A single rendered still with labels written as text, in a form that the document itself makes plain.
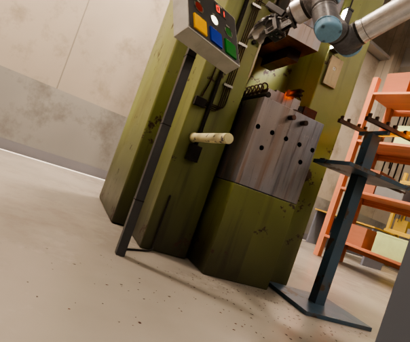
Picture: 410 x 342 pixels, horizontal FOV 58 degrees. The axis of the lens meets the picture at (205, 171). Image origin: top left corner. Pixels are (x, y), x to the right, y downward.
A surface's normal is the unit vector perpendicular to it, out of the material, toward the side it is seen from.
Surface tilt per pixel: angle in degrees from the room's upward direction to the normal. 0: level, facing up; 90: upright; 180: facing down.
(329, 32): 149
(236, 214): 90
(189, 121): 90
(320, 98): 90
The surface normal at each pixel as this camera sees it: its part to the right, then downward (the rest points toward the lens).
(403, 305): -0.78, -0.30
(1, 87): 0.52, 0.16
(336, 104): 0.34, 0.09
